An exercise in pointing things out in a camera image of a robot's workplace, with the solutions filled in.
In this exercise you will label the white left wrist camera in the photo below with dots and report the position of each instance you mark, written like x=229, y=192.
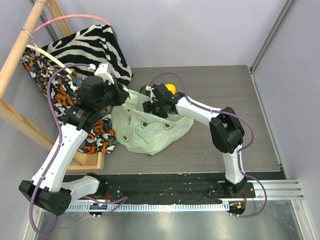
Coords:
x=104, y=71

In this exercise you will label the orange camouflage cloth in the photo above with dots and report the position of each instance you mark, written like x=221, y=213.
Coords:
x=101, y=137

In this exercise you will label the cream hanger hoop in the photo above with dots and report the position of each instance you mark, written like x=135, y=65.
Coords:
x=52, y=58

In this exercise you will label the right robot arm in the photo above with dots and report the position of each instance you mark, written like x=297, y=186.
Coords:
x=225, y=129

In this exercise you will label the wooden clothes rack frame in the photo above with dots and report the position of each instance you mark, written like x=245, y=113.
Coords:
x=27, y=130

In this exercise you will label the yellow lemon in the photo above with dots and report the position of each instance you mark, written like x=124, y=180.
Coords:
x=171, y=87

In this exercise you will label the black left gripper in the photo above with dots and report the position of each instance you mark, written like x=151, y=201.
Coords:
x=118, y=92

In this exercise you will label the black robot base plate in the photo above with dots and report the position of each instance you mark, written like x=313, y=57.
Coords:
x=170, y=188

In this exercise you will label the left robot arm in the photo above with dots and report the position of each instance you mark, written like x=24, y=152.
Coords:
x=47, y=189

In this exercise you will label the dark green avocado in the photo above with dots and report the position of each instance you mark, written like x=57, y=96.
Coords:
x=145, y=90

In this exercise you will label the zebra pattern cloth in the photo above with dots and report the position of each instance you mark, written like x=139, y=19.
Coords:
x=93, y=45

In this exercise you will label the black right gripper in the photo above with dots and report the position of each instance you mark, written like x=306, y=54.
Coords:
x=155, y=106

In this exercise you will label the slotted cable duct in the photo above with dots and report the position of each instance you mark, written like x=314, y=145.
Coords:
x=93, y=207

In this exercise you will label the light green plastic bag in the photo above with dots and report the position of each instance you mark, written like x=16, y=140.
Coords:
x=145, y=133

